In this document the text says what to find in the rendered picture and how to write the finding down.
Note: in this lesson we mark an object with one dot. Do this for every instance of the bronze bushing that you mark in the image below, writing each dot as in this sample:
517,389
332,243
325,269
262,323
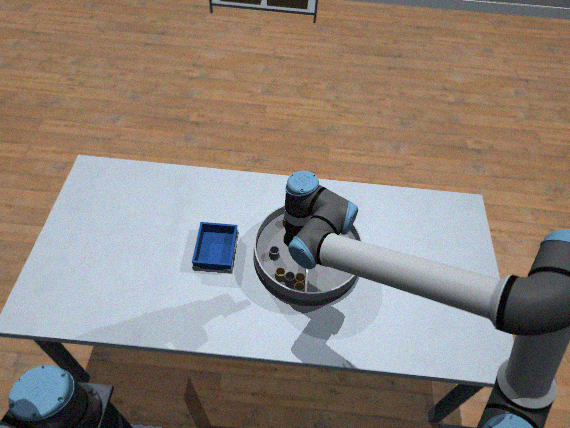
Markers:
280,274
301,280

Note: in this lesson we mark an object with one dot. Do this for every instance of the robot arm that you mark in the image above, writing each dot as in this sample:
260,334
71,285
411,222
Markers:
40,396
410,276

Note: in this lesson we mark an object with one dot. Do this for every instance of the blue crate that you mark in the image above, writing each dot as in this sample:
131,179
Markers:
214,248

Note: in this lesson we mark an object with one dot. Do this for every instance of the grey turntable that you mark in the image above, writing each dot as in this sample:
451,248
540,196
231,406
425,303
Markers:
325,287

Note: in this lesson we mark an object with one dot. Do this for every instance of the white table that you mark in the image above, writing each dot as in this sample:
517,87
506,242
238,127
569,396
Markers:
134,267

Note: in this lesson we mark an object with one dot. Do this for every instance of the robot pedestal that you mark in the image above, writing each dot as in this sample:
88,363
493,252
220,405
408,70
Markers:
100,410

